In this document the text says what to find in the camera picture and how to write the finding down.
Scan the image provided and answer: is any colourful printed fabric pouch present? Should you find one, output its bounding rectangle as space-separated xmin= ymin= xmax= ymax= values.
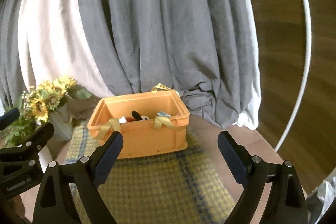
xmin=157 ymin=111 xmax=171 ymax=118

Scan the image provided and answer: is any white soft cloth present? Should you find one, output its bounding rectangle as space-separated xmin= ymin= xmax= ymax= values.
xmin=118 ymin=117 xmax=127 ymax=123

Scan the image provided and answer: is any grey-green ribbed vase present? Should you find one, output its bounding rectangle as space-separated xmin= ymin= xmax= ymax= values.
xmin=49 ymin=104 xmax=73 ymax=141

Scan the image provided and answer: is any sunflower bouquet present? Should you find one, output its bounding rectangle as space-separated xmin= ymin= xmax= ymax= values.
xmin=1 ymin=76 xmax=93 ymax=148

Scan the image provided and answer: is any yellow blue checked mat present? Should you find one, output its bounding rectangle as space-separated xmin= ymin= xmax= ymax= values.
xmin=64 ymin=118 xmax=237 ymax=224

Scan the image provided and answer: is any orange plastic crate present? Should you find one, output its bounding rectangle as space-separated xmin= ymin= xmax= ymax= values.
xmin=87 ymin=84 xmax=190 ymax=159

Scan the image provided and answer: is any white sheer curtain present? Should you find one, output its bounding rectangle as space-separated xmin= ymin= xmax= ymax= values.
xmin=0 ymin=0 xmax=263 ymax=131

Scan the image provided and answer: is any white hoop tube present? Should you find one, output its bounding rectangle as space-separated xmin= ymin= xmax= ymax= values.
xmin=274 ymin=0 xmax=313 ymax=152

